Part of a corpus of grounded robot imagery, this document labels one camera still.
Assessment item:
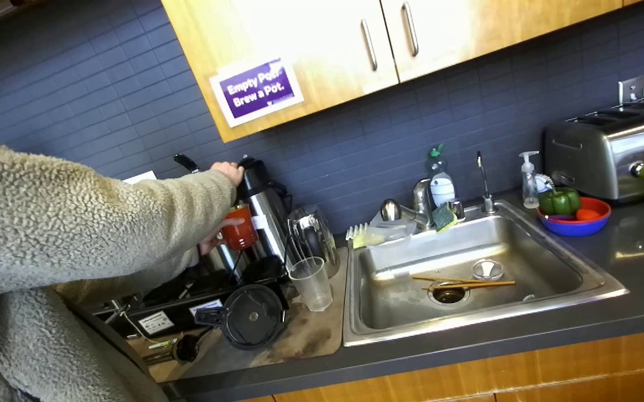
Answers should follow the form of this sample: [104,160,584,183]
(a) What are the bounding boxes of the person hand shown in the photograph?
[208,162,247,189]

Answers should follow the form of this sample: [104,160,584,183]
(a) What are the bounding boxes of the silver black coffee carafe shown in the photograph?
[234,155,296,267]

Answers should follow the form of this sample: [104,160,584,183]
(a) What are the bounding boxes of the grey fleece sleeved forearm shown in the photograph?
[90,165,240,275]

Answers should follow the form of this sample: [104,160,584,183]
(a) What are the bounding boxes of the purple sign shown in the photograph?
[208,57,307,130]

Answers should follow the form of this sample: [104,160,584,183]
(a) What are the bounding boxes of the clear glass cup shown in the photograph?
[285,203,339,278]

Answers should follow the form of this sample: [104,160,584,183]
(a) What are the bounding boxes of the clear plastic cup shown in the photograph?
[287,255,336,315]

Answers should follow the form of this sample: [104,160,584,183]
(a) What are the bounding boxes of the wooden upper cabinet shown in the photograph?
[159,0,641,145]

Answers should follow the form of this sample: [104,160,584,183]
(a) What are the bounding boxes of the wooden cabinet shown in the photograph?
[247,326,644,402]
[159,0,641,145]

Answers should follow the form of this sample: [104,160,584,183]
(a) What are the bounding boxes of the black tray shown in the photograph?
[86,281,229,352]

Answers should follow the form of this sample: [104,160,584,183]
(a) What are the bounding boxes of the round black lid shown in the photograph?
[219,281,294,353]

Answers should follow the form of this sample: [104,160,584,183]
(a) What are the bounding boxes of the yellow sponge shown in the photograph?
[344,222,388,251]

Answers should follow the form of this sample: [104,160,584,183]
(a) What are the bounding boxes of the brown drying mat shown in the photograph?
[142,249,352,383]

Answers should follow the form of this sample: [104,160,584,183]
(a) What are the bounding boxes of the chrome faucet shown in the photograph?
[377,151,497,227]

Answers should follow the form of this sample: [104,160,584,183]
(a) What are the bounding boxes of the dish soap bottle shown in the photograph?
[427,144,461,210]

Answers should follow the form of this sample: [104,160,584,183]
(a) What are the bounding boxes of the person in grey fleece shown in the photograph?
[0,127,247,402]

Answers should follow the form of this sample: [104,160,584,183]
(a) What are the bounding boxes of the green scrubber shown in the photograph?
[432,202,466,232]

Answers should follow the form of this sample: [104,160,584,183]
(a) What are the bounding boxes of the sink drain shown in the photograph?
[429,281,470,306]

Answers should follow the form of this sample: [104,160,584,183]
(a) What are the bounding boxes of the wooden chopstick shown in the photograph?
[441,280,519,295]
[409,275,519,291]

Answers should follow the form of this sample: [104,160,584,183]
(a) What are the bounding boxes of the pump soap bottle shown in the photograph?
[519,151,545,213]

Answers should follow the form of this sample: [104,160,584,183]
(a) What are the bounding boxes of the wooden lower cabinet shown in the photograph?
[247,326,644,402]

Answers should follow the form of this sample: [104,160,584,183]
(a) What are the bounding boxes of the green bell pepper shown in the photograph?
[540,186,584,220]

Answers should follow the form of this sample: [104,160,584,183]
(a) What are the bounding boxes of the stainless steel sink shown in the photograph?
[342,199,630,352]

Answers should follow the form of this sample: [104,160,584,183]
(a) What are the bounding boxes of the blue bowl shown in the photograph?
[534,195,612,241]

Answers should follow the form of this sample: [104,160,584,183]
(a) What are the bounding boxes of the red tomato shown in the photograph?
[574,207,604,224]

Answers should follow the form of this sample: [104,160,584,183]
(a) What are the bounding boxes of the silver toaster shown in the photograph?
[544,99,644,207]

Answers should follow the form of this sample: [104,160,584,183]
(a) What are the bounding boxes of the silver upper cabinet handle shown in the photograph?
[398,2,420,61]
[358,19,380,74]

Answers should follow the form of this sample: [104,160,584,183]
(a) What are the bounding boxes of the wall outlet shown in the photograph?
[618,73,644,108]

